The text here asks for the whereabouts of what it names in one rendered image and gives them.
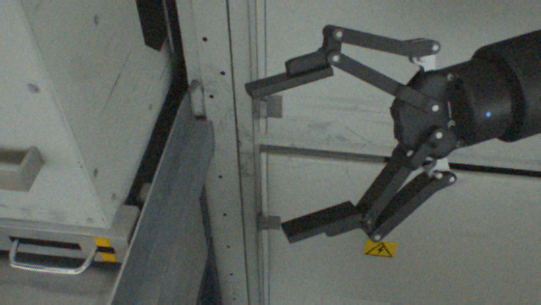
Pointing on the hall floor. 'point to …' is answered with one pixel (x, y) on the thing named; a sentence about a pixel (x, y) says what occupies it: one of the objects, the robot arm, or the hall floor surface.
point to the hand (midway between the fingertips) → (279, 162)
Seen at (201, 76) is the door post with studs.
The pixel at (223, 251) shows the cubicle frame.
